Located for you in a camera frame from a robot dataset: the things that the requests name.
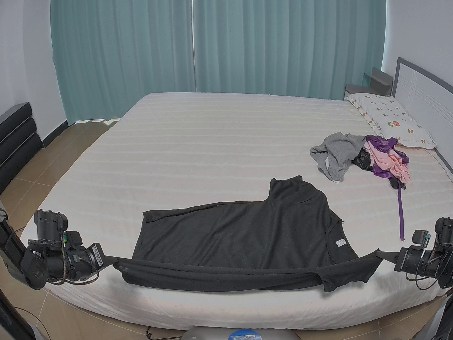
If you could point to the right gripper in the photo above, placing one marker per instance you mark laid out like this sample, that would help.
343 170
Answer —
414 260

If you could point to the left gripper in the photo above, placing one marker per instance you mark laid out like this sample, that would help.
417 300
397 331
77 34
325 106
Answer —
79 264

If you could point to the black T-shirt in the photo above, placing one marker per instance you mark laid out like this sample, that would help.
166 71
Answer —
230 236

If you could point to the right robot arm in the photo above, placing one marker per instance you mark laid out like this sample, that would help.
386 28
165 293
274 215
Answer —
446 232

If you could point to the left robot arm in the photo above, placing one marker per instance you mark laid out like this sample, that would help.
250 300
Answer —
35 267

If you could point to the bed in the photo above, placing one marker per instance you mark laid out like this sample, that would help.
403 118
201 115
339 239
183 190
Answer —
212 143

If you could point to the pink garment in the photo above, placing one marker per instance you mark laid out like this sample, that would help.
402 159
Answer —
382 161

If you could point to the black shiny garment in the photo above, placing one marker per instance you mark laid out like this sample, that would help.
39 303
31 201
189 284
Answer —
362 161

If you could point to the purple garment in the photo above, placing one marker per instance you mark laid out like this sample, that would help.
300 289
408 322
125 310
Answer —
380 142

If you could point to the grey garment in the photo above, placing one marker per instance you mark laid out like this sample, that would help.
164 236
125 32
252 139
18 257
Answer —
336 151

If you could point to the black chest of drawers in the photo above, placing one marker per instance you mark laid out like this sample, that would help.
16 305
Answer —
17 136

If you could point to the white printed pillow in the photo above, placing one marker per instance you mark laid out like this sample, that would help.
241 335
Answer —
389 115

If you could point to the grey bedside table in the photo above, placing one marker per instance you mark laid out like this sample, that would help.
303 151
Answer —
382 76

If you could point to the blue-green curtain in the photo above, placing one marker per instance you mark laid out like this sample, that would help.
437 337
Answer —
283 34
124 48

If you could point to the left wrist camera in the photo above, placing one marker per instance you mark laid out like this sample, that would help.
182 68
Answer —
74 239

